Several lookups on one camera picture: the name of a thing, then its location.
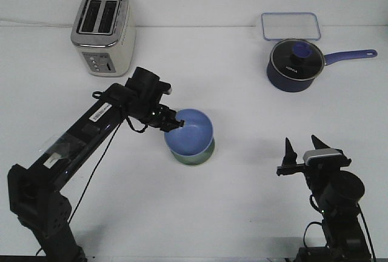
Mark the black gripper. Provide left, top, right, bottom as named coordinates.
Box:
left=125, top=67, right=184, bottom=132
left=276, top=135, right=352, bottom=195

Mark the blue bowl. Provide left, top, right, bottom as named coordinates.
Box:
left=164, top=109, right=213, bottom=156

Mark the green bowl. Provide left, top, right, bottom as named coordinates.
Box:
left=171, top=139, right=215, bottom=166

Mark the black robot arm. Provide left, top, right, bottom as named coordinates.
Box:
left=1, top=67, right=184, bottom=261
left=276, top=135, right=376, bottom=261

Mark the glass pot lid blue knob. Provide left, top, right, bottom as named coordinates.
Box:
left=270, top=38, right=324, bottom=81

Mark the cream and steel toaster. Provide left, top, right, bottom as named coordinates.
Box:
left=70, top=0, right=136, bottom=77

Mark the clear container blue rim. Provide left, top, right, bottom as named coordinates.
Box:
left=261, top=12, right=321, bottom=41

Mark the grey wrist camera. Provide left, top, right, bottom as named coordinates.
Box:
left=303, top=148, right=343, bottom=167

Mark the blue saucepan with handle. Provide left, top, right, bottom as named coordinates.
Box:
left=267, top=49, right=378, bottom=92

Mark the white toaster power cord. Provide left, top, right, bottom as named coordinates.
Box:
left=0, top=17, right=75, bottom=29

